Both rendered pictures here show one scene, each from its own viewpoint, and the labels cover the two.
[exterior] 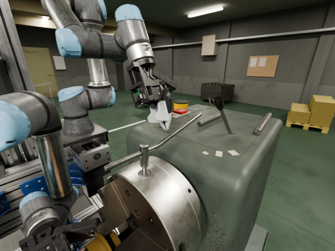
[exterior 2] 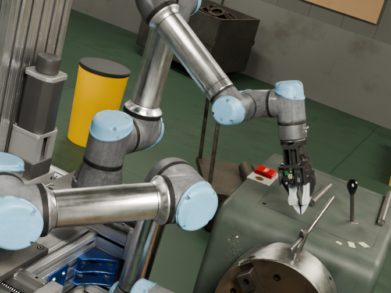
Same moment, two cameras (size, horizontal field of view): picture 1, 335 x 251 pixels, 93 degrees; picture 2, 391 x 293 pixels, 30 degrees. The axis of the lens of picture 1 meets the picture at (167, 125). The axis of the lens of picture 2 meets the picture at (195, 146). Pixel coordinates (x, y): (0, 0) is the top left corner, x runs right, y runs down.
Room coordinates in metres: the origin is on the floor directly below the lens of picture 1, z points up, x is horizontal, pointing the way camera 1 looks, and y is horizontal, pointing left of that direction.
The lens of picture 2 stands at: (-1.08, 1.06, 2.08)
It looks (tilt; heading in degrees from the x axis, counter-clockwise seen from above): 20 degrees down; 336
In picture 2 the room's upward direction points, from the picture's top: 16 degrees clockwise
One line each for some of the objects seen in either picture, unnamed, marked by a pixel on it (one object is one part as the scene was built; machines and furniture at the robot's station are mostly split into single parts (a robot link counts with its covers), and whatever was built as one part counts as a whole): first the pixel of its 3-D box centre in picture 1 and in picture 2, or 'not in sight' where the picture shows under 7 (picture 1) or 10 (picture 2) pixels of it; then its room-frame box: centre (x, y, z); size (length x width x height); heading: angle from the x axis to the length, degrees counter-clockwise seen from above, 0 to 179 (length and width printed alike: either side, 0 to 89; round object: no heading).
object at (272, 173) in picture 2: (180, 112); (265, 172); (0.83, -0.07, 1.26); 0.06 x 0.06 x 0.02; 48
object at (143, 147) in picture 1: (144, 164); (297, 249); (0.34, 0.06, 1.26); 0.02 x 0.02 x 0.12
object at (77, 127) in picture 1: (78, 122); (100, 173); (0.79, 0.48, 1.21); 0.15 x 0.15 x 0.10
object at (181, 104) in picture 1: (180, 112); (96, 103); (4.00, -0.35, 0.30); 0.38 x 0.38 x 0.61
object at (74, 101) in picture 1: (74, 100); (110, 136); (0.80, 0.47, 1.33); 0.13 x 0.12 x 0.14; 128
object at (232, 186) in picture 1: (206, 160); (301, 255); (0.66, -0.19, 1.06); 0.59 x 0.48 x 0.39; 138
